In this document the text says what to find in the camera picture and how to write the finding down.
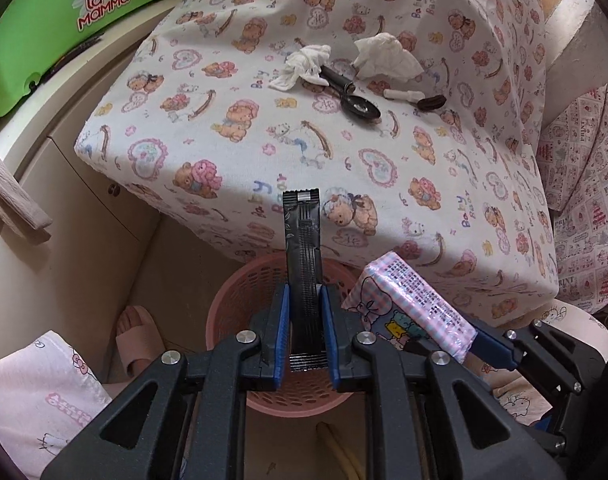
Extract pink printed pajama trousers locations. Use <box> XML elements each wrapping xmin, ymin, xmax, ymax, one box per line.
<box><xmin>0</xmin><ymin>300</ymin><xmax>608</xmax><ymax>480</ymax></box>

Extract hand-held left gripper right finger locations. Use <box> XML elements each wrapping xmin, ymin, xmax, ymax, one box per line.
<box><xmin>320</xmin><ymin>284</ymin><xmax>567</xmax><ymax>480</ymax></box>

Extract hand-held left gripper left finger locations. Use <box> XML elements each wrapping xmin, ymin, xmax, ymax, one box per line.
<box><xmin>41</xmin><ymin>284</ymin><xmax>291</xmax><ymax>480</ymax></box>

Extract pink checked tissue packet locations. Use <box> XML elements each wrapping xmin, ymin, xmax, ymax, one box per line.
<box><xmin>341</xmin><ymin>251</ymin><xmax>477</xmax><ymax>365</ymax></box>

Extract pink slipper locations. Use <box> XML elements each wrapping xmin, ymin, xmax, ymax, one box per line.
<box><xmin>115</xmin><ymin>305</ymin><xmax>166</xmax><ymax>378</ymax></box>

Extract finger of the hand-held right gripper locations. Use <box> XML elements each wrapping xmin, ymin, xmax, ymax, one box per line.
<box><xmin>468</xmin><ymin>316</ymin><xmax>585</xmax><ymax>397</ymax></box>
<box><xmin>526</xmin><ymin>392</ymin><xmax>572</xmax><ymax>458</ymax></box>

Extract bear print tablecloth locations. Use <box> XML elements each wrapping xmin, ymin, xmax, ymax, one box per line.
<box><xmin>74</xmin><ymin>0</ymin><xmax>560</xmax><ymax>323</ymax></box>

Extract black sachet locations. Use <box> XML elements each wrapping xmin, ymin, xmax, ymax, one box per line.
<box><xmin>282</xmin><ymin>189</ymin><xmax>330</xmax><ymax>373</ymax></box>

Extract pink plastic basket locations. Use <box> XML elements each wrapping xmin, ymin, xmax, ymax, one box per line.
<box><xmin>205</xmin><ymin>252</ymin><xmax>370</xmax><ymax>417</ymax></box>

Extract pink patchwork print cloth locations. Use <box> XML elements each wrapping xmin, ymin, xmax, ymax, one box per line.
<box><xmin>536</xmin><ymin>82</ymin><xmax>608</xmax><ymax>316</ymax></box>

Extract small white tube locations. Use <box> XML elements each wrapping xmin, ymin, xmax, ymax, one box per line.
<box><xmin>383</xmin><ymin>88</ymin><xmax>425</xmax><ymax>103</ymax></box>

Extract black spoon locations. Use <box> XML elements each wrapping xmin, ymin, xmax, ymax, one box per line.
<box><xmin>320</xmin><ymin>64</ymin><xmax>382</xmax><ymax>121</ymax></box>

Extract green plastic storage box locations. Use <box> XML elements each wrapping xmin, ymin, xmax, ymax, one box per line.
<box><xmin>0</xmin><ymin>0</ymin><xmax>182</xmax><ymax>118</ymax></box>

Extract white tissue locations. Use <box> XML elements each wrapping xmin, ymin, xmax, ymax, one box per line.
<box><xmin>352</xmin><ymin>32</ymin><xmax>425</xmax><ymax>81</ymax></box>
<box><xmin>269</xmin><ymin>44</ymin><xmax>332</xmax><ymax>92</ymax></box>

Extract cream cabinet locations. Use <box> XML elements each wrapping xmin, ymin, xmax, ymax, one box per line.
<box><xmin>0</xmin><ymin>0</ymin><xmax>210</xmax><ymax>376</ymax></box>

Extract beige ribbed cloth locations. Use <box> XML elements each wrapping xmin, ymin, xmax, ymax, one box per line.
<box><xmin>0</xmin><ymin>140</ymin><xmax>52</xmax><ymax>241</ymax></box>

